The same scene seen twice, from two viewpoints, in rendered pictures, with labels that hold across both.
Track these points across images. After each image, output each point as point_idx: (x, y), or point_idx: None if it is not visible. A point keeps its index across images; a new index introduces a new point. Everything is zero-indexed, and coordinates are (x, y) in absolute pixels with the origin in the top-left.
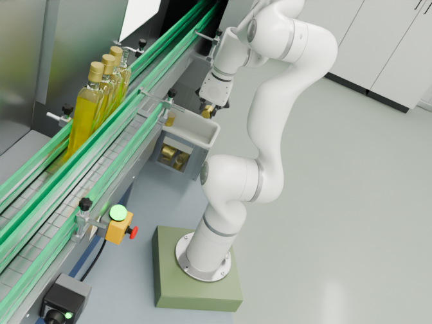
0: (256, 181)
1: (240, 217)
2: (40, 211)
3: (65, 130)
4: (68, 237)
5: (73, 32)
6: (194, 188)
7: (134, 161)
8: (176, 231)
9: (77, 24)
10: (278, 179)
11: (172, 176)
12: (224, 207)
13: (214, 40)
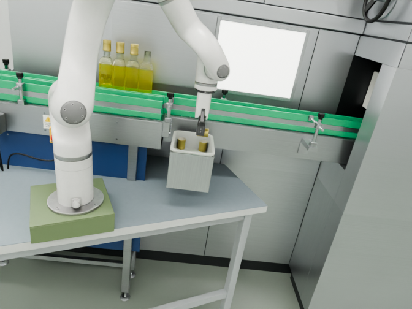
0: (53, 91)
1: (60, 140)
2: (23, 81)
3: (95, 83)
4: (17, 97)
5: (133, 38)
6: (181, 209)
7: (107, 115)
8: (100, 186)
9: (137, 35)
10: (54, 90)
11: (185, 197)
12: (54, 119)
13: (315, 122)
